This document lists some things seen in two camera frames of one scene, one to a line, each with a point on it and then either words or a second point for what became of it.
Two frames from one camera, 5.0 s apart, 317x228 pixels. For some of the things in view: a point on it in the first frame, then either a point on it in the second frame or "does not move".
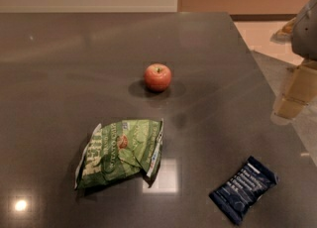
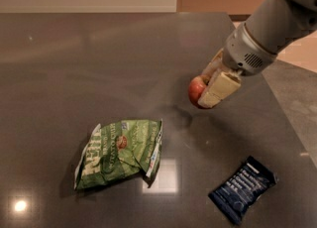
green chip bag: x=120 y=149 does not move
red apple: x=158 y=77 → x=196 y=87
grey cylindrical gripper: x=306 y=35 → x=246 y=51
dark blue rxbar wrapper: x=237 y=194 does not move
